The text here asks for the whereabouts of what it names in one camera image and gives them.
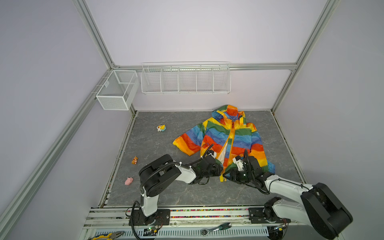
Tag rainbow striped jacket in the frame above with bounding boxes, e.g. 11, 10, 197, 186
173, 105, 275, 175

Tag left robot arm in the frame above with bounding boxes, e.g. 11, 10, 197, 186
139, 145, 223, 218

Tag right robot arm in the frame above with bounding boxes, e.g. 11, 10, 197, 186
223, 153, 354, 240

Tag small yellow duck toy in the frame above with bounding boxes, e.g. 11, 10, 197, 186
157, 125, 166, 132

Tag small orange toy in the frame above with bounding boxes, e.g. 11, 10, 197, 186
132, 156, 138, 165

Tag small pink pig toy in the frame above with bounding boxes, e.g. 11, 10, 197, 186
125, 177, 134, 186

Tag white mesh box basket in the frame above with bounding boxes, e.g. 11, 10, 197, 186
96, 70, 140, 111

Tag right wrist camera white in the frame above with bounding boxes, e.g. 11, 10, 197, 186
233, 156, 244, 172

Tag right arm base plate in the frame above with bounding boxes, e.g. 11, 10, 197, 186
248, 207, 291, 224

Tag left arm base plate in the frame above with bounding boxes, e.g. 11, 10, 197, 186
129, 209, 171, 227

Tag white slotted cable duct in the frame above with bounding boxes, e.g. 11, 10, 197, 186
94, 226, 270, 240

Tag long white wire basket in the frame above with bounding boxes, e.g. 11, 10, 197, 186
141, 62, 232, 95

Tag yellow handled pliers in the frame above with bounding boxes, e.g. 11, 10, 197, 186
89, 231, 125, 240

